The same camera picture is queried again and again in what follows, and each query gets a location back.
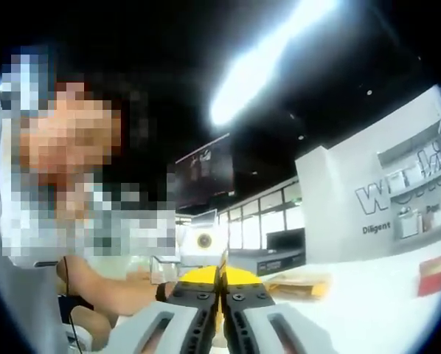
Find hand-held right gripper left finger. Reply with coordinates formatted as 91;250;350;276
105;267;221;354

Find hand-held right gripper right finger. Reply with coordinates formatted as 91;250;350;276
221;268;339;354

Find yellow coffee pouch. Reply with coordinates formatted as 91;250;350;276
213;249;230;335

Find yellow cardboard box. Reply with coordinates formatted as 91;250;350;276
268;272;334;300

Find white laptop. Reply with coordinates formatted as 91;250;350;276
194;208;219;230

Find glass partition windows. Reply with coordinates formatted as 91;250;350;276
218;176;307;252

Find black cabinet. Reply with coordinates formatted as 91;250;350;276
229;227;307;276

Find person in grey shirt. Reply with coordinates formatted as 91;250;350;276
0;103;71;354

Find red flat box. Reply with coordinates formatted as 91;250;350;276
417;252;441;298

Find white storage bin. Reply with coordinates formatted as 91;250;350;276
399;212;423;239

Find long ceiling light strip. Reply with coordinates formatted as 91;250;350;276
208;0;344;127

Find grey metal shelf rack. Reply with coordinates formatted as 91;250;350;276
375;110;441;245

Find black chest device cable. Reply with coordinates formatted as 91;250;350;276
60;256;82;348

